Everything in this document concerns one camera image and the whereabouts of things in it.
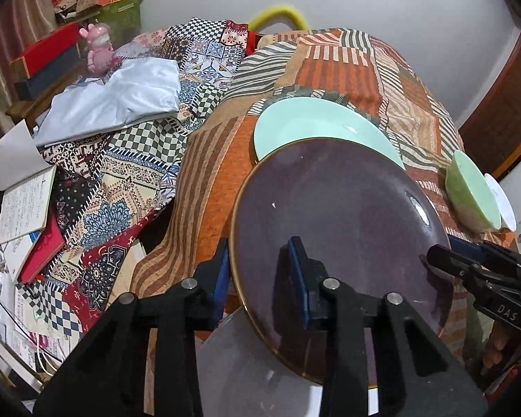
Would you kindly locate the green bowl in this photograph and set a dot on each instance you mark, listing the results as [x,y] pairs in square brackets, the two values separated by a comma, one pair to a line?
[473,201]

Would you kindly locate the dark purple plate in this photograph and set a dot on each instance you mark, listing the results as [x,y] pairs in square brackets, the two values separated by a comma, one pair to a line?
[358,213]

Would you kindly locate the pink toy figurine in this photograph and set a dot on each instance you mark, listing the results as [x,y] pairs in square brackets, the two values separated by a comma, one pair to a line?
[100,50]

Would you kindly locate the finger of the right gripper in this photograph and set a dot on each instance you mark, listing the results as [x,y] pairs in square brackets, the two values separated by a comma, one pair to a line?
[484,251]
[447,261]

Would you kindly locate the white patterned bowl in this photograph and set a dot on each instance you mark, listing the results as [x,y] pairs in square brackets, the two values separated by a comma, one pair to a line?
[505,208]

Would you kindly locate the striped orange patchwork blanket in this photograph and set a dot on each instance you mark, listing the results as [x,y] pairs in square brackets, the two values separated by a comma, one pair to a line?
[346,67]

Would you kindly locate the open notebook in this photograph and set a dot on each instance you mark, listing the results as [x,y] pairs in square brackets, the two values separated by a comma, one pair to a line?
[26,181]

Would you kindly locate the light blue folded cloth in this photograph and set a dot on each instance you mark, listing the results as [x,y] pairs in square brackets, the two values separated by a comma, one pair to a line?
[141,90]

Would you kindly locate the dark grey long box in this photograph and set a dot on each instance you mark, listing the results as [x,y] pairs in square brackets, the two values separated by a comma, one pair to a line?
[31,88]

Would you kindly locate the green storage box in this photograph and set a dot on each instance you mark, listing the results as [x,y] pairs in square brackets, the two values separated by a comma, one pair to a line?
[123,17]

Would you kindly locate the mint green plate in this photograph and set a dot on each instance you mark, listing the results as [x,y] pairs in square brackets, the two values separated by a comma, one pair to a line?
[299,118]

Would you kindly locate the red long box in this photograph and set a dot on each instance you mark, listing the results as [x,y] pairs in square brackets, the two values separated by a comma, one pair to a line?
[39,54]

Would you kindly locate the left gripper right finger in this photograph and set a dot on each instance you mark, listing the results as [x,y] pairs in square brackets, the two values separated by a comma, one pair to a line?
[417,375]

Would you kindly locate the red book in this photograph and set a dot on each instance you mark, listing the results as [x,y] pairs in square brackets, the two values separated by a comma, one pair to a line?
[48,244]

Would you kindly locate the yellow foam tube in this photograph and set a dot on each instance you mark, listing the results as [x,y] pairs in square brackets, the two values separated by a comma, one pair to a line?
[278,11]

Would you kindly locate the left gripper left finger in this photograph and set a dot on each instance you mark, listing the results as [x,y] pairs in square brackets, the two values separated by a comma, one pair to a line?
[105,373]

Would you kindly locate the brown wooden door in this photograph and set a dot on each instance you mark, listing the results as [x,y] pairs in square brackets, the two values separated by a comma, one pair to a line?
[492,133]

